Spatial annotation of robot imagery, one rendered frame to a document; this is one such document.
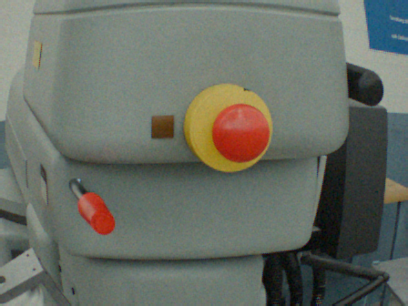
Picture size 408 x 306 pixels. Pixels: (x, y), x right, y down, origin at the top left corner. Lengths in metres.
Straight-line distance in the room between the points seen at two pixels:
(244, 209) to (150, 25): 0.22
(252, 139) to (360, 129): 0.57
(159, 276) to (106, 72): 0.24
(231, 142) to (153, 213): 0.17
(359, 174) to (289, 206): 0.40
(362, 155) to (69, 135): 0.60
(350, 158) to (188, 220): 0.44
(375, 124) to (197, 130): 0.58
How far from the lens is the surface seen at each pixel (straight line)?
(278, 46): 0.82
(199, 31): 0.81
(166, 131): 0.80
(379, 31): 5.81
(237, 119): 0.77
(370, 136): 1.34
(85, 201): 0.79
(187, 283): 0.98
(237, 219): 0.94
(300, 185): 0.95
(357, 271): 1.05
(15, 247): 1.42
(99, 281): 0.97
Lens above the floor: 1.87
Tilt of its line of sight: 9 degrees down
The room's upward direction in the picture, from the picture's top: 1 degrees clockwise
